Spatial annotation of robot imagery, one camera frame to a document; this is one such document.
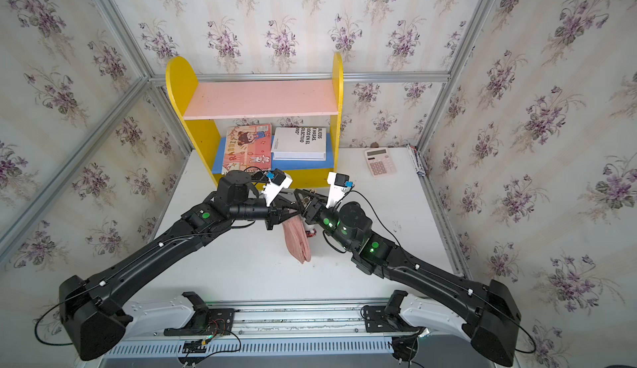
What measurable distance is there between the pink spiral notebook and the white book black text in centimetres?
4

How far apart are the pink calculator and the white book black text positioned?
27cm

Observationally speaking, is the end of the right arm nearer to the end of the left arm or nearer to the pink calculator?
the end of the left arm

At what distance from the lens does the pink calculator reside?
1130mm

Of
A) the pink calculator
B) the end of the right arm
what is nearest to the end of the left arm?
the end of the right arm

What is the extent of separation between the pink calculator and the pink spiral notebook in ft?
1.54

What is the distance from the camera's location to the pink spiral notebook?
0.97m

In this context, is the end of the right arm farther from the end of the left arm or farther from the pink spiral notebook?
the pink spiral notebook

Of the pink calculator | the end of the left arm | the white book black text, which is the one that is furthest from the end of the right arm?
the pink calculator

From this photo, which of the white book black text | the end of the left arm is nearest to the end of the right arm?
the end of the left arm

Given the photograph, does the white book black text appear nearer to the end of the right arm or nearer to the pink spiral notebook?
the pink spiral notebook

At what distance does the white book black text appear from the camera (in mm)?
976

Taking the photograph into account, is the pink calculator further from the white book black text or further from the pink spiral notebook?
the pink spiral notebook

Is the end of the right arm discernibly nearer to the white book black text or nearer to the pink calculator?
the white book black text
